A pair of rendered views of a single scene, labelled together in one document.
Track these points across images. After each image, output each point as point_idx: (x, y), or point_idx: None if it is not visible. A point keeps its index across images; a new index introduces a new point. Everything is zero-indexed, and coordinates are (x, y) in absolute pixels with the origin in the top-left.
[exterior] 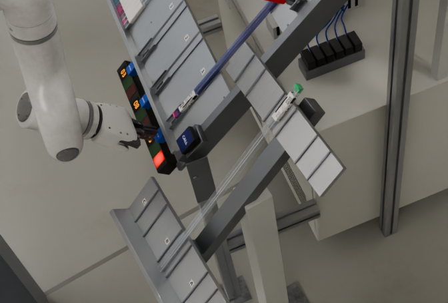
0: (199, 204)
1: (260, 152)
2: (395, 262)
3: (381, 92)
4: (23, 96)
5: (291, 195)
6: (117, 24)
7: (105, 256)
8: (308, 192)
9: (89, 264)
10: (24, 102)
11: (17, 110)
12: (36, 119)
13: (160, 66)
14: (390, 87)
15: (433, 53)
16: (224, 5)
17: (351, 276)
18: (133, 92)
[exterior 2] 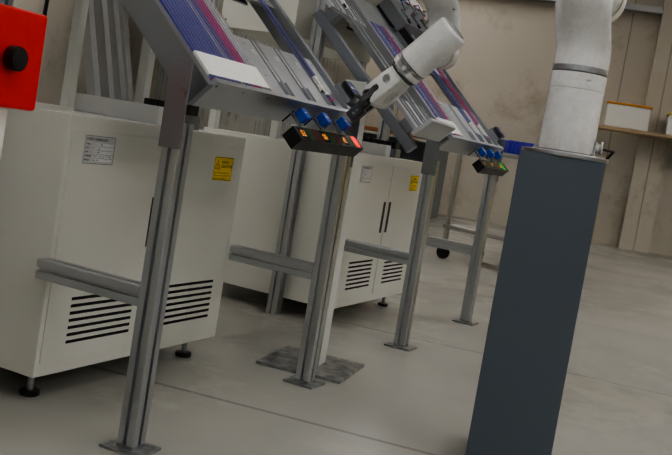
0: (346, 179)
1: None
2: None
3: None
4: (450, 24)
5: (166, 369)
6: (275, 94)
7: (370, 440)
8: (221, 256)
9: (394, 446)
10: (453, 26)
11: (459, 36)
12: (460, 14)
13: (298, 92)
14: None
15: (144, 92)
16: (88, 184)
17: (218, 347)
18: (317, 133)
